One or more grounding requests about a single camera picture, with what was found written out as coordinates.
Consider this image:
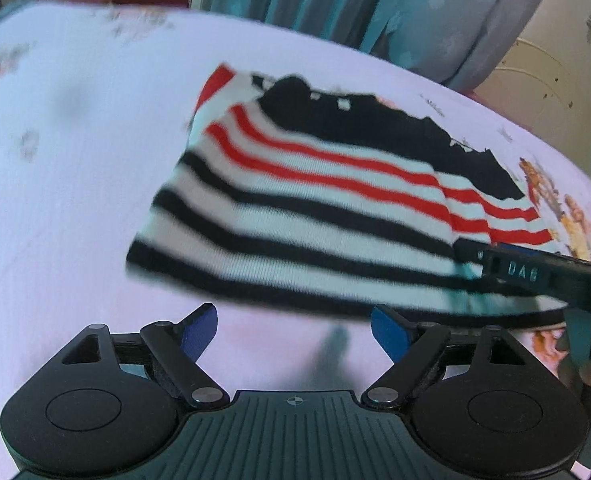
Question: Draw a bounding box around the striped knit sweater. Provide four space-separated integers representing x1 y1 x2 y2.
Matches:
125 63 573 330

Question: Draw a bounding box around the white arched bed frame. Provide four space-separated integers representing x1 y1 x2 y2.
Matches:
473 35 591 161

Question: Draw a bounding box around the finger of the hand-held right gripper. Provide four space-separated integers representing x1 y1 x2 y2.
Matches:
453 237 591 317

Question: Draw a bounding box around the blue-grey curtain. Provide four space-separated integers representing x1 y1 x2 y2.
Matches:
188 0 561 92

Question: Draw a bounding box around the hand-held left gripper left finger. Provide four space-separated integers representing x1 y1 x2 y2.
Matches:
61 302 230 409

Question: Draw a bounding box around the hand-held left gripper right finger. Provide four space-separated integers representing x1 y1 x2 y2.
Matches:
361 305 526 409

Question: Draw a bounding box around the pink floral bed sheet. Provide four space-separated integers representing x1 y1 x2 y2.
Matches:
0 2 591 480

